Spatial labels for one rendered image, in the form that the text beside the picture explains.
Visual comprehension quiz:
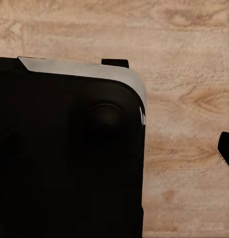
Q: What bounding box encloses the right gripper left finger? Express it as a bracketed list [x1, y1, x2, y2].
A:
[0, 132, 21, 183]

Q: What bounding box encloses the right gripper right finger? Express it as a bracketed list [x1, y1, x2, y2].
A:
[218, 131, 229, 165]

